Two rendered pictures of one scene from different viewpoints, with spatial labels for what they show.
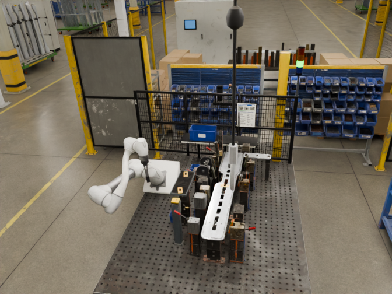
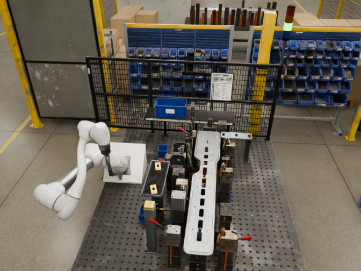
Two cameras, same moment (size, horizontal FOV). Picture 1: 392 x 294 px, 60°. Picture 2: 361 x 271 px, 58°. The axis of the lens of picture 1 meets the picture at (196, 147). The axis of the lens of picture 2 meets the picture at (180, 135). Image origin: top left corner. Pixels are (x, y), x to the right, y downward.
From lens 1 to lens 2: 0.75 m
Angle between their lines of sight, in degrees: 8
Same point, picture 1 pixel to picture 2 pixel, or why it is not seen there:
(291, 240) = (284, 240)
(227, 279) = not seen: outside the picture
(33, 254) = not seen: outside the picture
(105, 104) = (50, 70)
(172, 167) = (137, 150)
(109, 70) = (54, 29)
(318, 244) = (298, 228)
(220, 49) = (175, 6)
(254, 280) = not seen: outside the picture
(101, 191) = (51, 192)
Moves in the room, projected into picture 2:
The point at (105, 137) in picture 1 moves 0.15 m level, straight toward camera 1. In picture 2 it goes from (53, 108) to (54, 113)
